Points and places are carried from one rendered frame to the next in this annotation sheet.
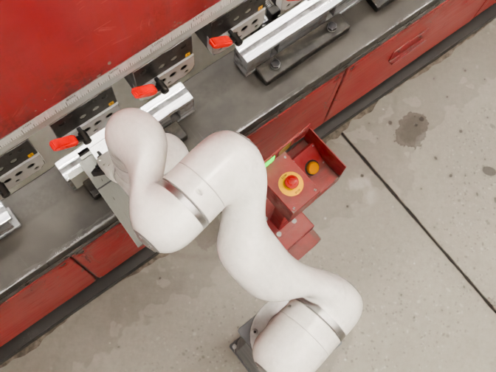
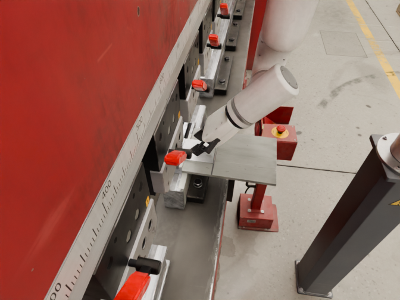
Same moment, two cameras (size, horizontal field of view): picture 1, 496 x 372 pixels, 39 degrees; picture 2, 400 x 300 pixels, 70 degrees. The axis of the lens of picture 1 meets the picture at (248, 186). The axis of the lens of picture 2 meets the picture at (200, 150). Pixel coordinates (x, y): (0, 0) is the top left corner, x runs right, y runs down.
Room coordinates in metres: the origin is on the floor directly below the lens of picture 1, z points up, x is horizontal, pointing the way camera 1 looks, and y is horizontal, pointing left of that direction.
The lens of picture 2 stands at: (-0.01, 0.66, 1.63)
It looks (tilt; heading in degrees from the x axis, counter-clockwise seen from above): 47 degrees down; 327
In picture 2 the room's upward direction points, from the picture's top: straight up
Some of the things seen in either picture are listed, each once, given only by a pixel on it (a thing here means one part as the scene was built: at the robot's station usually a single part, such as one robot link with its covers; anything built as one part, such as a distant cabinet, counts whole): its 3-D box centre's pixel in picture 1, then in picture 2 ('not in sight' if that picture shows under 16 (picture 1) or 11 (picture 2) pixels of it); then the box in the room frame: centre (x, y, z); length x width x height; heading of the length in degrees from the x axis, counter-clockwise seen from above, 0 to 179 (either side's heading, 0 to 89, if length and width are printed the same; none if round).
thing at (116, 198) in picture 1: (138, 184); (231, 154); (0.41, 0.27, 1.00); 0.26 x 0.18 x 0.01; 46
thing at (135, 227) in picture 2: not in sight; (107, 237); (0.21, 0.67, 1.26); 0.15 x 0.09 x 0.17; 136
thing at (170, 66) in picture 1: (155, 57); (193, 38); (0.64, 0.25, 1.26); 0.15 x 0.09 x 0.17; 136
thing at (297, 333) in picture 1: (295, 340); not in sight; (0.09, -0.14, 1.30); 0.19 x 0.12 x 0.24; 147
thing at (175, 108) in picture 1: (127, 136); (187, 151); (0.56, 0.34, 0.92); 0.39 x 0.06 x 0.10; 136
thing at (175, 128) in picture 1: (136, 159); (203, 163); (0.50, 0.31, 0.89); 0.30 x 0.05 x 0.03; 136
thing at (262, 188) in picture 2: (286, 203); (262, 178); (0.59, -0.14, 0.39); 0.05 x 0.05 x 0.54; 51
